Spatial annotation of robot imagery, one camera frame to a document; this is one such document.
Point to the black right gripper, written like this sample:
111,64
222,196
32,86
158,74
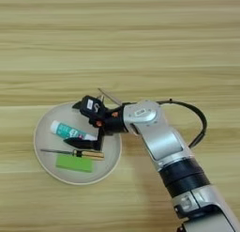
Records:
112,121

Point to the white teal glue stick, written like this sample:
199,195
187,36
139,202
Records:
67,130

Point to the black box with white label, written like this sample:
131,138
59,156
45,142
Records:
92,105

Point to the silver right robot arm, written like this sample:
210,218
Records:
162,138

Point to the round beige plate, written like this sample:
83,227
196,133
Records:
47,135

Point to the green rectangular block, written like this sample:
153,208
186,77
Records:
74,163

